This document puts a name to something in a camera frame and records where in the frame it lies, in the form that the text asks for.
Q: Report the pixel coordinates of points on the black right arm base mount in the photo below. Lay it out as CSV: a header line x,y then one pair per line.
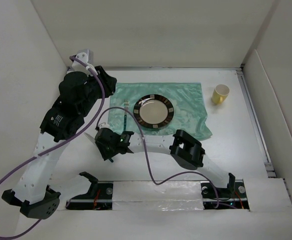
x,y
234,196

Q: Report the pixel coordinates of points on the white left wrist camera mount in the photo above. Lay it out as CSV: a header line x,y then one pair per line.
x,y
85,56

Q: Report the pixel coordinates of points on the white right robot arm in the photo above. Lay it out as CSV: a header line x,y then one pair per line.
x,y
181,146

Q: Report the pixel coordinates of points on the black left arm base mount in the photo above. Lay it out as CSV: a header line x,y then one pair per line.
x,y
97,198

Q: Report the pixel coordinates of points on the knife with green handle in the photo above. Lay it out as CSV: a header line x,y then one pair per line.
x,y
91,139

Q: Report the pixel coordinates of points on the yellow mug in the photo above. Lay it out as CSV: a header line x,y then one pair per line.
x,y
220,93

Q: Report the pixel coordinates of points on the fork with green handle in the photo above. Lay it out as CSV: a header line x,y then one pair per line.
x,y
126,106

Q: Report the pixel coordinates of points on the dark rimmed dinner plate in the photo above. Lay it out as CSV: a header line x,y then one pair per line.
x,y
153,111

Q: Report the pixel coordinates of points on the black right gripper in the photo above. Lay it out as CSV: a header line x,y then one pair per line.
x,y
106,153

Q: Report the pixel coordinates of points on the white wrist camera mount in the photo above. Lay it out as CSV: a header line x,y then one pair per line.
x,y
85,56
102,125

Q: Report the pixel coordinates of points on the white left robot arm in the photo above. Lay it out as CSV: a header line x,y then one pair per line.
x,y
32,194

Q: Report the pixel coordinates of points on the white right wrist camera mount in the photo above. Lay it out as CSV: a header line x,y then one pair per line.
x,y
102,125

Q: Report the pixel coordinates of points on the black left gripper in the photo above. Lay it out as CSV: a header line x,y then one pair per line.
x,y
109,82

